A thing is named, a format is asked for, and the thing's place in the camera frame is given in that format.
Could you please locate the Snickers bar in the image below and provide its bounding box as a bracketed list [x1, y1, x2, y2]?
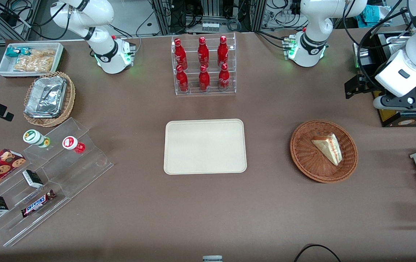
[21, 190, 56, 218]

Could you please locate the aluminium frame rack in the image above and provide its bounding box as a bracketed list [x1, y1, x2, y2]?
[152, 0, 267, 35]

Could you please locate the light wicker basket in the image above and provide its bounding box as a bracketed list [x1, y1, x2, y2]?
[23, 71, 76, 128]

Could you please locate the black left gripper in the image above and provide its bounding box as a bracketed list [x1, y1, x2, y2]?
[345, 74, 387, 99]

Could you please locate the round brown wicker basket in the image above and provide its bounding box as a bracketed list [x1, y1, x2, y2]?
[290, 120, 358, 183]

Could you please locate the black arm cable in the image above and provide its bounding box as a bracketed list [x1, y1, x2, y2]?
[341, 0, 416, 96]

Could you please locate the triangular sandwich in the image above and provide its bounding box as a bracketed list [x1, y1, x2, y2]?
[311, 133, 343, 166]

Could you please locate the red lid jar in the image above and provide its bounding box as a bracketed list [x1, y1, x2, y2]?
[62, 136, 86, 154]

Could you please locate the teal snack packet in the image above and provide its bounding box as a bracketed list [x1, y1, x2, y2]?
[5, 47, 30, 57]

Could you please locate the green lid jar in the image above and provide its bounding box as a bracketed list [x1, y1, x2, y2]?
[23, 130, 51, 148]

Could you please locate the steel food pan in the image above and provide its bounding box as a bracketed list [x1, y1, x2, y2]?
[385, 36, 414, 55]

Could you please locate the clear bag of crackers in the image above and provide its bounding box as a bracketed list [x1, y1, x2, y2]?
[30, 49, 56, 59]
[13, 56, 54, 72]

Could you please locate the teal plastic bag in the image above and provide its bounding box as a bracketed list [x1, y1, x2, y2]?
[361, 4, 392, 28]

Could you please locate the black looped cable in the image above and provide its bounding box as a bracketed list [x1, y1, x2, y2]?
[294, 244, 342, 262]

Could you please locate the white rectangular snack bin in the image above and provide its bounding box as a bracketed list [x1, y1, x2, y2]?
[0, 42, 65, 78]

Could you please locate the aluminium foil container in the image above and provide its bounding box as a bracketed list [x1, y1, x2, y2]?
[24, 76, 67, 119]

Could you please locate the cream plastic tray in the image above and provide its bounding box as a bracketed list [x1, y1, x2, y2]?
[164, 119, 247, 175]

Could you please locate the clear acrylic bottle rack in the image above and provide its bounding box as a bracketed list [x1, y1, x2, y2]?
[171, 33, 237, 96]

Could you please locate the clear acrylic stepped shelf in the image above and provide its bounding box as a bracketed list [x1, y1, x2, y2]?
[0, 117, 114, 248]

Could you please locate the red cola bottle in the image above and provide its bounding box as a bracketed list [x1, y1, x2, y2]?
[217, 36, 229, 67]
[218, 63, 230, 90]
[174, 38, 188, 70]
[198, 65, 211, 91]
[197, 36, 210, 68]
[176, 65, 189, 92]

